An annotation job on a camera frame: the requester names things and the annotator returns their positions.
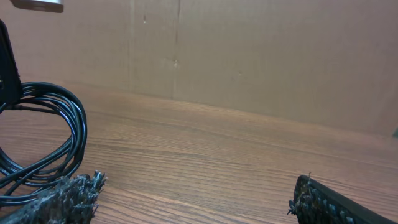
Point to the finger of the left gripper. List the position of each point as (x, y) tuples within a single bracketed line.
[(11, 86)]

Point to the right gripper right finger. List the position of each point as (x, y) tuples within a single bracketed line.
[(315, 203)]

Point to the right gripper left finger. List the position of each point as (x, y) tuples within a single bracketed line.
[(72, 201)]

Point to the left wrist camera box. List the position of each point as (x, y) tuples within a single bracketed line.
[(55, 6)]

